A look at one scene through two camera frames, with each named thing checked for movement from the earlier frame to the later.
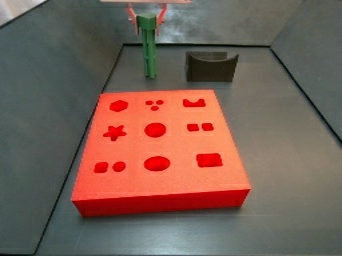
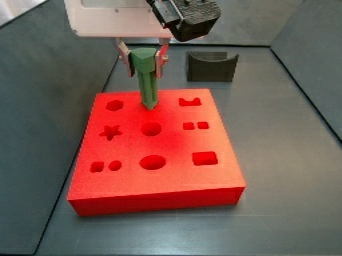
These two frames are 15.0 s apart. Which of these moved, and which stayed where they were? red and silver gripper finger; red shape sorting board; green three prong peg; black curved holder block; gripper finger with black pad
Moved: green three prong peg; gripper finger with black pad; red and silver gripper finger
Stayed: red shape sorting board; black curved holder block
